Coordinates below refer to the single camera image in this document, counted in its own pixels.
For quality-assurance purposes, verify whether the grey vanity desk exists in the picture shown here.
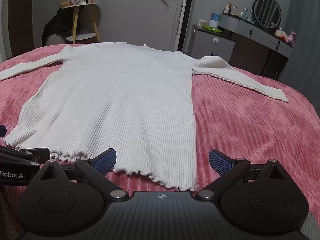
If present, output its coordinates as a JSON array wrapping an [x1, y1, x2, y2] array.
[[219, 12, 294, 81]]

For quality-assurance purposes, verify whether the black clothing heap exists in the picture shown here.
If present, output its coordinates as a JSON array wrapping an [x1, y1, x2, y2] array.
[[42, 12, 75, 46]]

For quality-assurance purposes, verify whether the white ribbed knit sweater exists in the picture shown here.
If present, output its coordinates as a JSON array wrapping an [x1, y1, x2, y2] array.
[[0, 42, 290, 192]]

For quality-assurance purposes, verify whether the pink ribbed blanket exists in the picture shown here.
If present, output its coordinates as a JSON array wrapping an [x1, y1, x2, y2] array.
[[0, 44, 320, 230]]

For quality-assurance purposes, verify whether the brown wooden door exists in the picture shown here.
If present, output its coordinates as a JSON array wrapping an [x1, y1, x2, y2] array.
[[8, 0, 36, 57]]

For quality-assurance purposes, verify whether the green leaf-shaped tray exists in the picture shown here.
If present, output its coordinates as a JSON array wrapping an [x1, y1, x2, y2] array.
[[202, 25, 223, 34]]

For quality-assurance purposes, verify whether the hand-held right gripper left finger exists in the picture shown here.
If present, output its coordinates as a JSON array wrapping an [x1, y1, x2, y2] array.
[[40, 148, 129, 201]]

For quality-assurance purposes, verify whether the blue and white box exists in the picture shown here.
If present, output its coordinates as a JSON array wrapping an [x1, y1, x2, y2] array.
[[210, 12, 222, 28]]

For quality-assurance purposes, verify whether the round yellow-legged side table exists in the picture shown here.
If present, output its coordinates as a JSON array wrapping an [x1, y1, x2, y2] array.
[[59, 1, 101, 43]]

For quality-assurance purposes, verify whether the white tower fan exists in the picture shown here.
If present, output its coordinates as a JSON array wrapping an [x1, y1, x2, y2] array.
[[169, 0, 196, 54]]

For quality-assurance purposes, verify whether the grey drawer cabinet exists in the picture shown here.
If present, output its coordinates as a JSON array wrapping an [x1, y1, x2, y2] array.
[[191, 24, 236, 63]]

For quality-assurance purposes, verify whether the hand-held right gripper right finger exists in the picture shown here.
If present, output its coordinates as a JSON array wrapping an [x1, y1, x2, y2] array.
[[196, 149, 286, 202]]

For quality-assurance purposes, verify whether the round black-framed mirror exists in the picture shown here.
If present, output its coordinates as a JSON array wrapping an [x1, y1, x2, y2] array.
[[252, 0, 282, 29]]

